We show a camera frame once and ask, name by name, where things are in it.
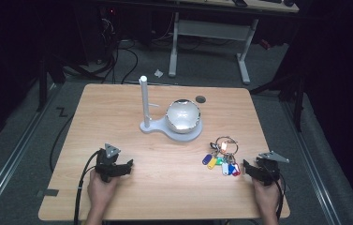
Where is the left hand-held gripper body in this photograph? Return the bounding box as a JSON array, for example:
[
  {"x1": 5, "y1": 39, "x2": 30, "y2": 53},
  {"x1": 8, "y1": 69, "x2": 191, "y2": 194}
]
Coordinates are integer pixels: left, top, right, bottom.
[{"x1": 95, "y1": 142, "x2": 123, "y2": 184}]

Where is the grey metal floor rail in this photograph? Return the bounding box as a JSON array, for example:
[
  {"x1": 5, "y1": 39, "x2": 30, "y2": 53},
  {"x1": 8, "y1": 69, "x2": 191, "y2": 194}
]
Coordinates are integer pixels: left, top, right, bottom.
[
  {"x1": 282, "y1": 101, "x2": 343, "y2": 225},
  {"x1": 0, "y1": 83, "x2": 60, "y2": 217}
]

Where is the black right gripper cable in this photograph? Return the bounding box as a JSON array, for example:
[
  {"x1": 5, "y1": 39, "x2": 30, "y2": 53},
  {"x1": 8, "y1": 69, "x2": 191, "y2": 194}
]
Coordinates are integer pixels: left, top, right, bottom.
[{"x1": 274, "y1": 178, "x2": 287, "y2": 221}]

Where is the white-framed background desk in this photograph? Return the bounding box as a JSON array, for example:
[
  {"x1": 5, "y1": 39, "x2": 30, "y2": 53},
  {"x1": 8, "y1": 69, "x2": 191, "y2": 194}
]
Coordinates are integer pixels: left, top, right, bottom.
[{"x1": 102, "y1": 0, "x2": 301, "y2": 86}]

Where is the red floor object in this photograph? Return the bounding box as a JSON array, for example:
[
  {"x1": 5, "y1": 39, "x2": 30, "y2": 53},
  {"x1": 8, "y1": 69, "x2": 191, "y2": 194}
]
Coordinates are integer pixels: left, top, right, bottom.
[{"x1": 259, "y1": 38, "x2": 272, "y2": 51}]

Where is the person's left hand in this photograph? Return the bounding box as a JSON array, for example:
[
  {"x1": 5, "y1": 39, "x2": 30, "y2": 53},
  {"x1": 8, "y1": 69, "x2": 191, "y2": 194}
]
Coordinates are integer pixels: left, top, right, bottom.
[{"x1": 86, "y1": 170, "x2": 120, "y2": 216}]

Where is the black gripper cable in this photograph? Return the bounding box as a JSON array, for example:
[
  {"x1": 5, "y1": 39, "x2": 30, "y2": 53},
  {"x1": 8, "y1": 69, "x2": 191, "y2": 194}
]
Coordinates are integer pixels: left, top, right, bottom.
[
  {"x1": 274, "y1": 178, "x2": 287, "y2": 221},
  {"x1": 72, "y1": 149, "x2": 102, "y2": 225}
]

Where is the thin black floor cable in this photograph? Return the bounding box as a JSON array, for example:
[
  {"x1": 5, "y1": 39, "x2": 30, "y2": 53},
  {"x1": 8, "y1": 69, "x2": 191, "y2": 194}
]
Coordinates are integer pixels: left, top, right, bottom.
[{"x1": 49, "y1": 112, "x2": 76, "y2": 173}]

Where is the person's right hand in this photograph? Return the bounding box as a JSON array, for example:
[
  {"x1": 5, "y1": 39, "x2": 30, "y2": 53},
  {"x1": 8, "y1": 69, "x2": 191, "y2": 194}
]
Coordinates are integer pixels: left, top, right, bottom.
[{"x1": 252, "y1": 177, "x2": 283, "y2": 218}]

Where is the black tape strip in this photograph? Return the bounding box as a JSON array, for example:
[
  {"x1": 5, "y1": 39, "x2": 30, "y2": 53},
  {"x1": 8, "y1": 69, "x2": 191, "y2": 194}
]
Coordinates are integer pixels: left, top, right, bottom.
[{"x1": 43, "y1": 188, "x2": 60, "y2": 198}]

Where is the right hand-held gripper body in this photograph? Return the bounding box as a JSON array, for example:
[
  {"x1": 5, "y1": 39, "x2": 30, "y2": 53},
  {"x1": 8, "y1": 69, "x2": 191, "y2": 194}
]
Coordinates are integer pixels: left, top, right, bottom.
[{"x1": 256, "y1": 151, "x2": 290, "y2": 188}]

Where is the shiny silver metal bowl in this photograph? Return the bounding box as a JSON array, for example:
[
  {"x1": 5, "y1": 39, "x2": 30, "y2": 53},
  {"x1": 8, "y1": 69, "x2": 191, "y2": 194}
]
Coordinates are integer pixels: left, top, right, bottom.
[{"x1": 165, "y1": 98, "x2": 202, "y2": 135}]

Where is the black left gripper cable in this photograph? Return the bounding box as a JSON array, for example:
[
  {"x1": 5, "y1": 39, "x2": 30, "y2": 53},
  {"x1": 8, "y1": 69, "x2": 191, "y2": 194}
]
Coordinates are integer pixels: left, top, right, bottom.
[{"x1": 72, "y1": 149, "x2": 102, "y2": 225}]

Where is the black metal stand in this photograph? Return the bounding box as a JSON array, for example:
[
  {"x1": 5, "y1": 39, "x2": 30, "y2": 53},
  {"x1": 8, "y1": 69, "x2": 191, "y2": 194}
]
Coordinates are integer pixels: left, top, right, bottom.
[
  {"x1": 36, "y1": 46, "x2": 72, "y2": 113},
  {"x1": 249, "y1": 52, "x2": 307, "y2": 133}
]

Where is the black floor cables bundle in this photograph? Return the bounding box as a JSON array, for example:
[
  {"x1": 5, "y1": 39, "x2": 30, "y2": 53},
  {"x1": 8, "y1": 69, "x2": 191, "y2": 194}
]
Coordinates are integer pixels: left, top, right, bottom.
[{"x1": 96, "y1": 15, "x2": 140, "y2": 85}]

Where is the white stand with pole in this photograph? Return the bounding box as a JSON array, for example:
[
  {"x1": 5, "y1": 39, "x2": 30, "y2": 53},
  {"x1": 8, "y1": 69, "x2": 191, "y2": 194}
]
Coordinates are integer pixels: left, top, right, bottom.
[{"x1": 138, "y1": 75, "x2": 204, "y2": 143}]

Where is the key bunch with coloured tags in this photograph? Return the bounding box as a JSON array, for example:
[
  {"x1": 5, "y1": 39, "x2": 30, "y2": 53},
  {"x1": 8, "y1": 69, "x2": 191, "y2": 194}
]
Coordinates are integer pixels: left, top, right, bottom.
[{"x1": 201, "y1": 135, "x2": 242, "y2": 178}]

